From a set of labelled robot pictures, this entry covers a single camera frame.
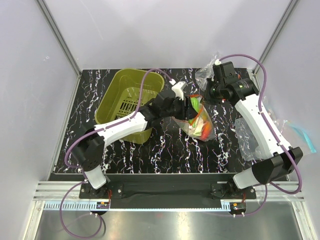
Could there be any clear red-zip bag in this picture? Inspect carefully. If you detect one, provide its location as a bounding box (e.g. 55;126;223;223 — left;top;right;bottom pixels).
172;94;216;142

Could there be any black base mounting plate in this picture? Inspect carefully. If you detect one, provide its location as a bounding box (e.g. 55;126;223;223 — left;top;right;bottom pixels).
79;173;256;200

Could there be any clear blue-zip bag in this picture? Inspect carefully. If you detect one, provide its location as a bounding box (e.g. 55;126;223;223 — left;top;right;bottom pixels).
262;96;317;156

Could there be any aluminium rail frame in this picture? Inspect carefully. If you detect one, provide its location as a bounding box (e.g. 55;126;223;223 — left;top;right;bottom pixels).
23;181;320;240

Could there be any white toy cauliflower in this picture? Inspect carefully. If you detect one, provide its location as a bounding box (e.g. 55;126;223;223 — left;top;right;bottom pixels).
190;118;205;136

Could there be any clear bag at back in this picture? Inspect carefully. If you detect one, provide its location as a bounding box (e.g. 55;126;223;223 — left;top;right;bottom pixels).
195;52;222;91

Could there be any black marble pattern mat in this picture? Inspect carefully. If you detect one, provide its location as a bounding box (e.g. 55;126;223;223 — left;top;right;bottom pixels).
52;69;252;175

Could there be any red orange toy mango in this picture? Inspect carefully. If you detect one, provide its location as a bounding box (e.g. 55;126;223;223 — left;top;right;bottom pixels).
201;125;212;140

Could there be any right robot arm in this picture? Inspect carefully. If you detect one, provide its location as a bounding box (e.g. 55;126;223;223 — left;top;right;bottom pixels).
204;60;303;199

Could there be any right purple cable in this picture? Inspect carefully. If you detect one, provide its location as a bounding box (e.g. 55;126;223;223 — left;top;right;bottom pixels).
216;53;305;218

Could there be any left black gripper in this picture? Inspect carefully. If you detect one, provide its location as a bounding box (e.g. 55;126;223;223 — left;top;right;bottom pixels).
161;95;198;121

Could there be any clear bag under arm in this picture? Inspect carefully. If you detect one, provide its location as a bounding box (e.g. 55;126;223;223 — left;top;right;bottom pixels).
234;117;261;162

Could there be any purple cable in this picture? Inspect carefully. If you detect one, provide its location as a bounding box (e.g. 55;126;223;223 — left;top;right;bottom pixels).
216;53;305;218
57;68;176;240

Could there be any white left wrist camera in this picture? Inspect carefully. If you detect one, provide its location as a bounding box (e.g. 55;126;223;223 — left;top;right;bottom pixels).
169;78;187;100

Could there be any yellow green toy mango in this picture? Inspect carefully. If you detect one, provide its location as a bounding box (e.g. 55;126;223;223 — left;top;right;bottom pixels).
199;111;211;123

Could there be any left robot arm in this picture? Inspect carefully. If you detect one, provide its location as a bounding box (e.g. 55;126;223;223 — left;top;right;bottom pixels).
68;90;197;198

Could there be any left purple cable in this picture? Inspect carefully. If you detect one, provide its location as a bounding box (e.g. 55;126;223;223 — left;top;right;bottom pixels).
57;68;176;240

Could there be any olive green plastic basket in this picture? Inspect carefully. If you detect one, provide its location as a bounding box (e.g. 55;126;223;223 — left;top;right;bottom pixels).
95;68;165;146

